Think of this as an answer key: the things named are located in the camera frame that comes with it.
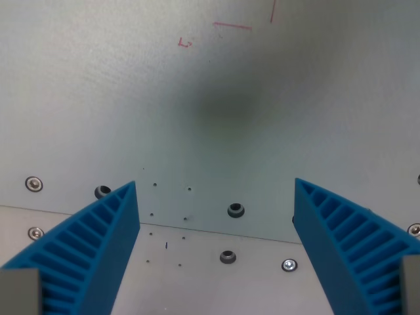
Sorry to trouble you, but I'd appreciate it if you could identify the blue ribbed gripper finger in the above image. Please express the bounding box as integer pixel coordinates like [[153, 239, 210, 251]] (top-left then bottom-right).
[[0, 180, 141, 315], [293, 177, 420, 315]]

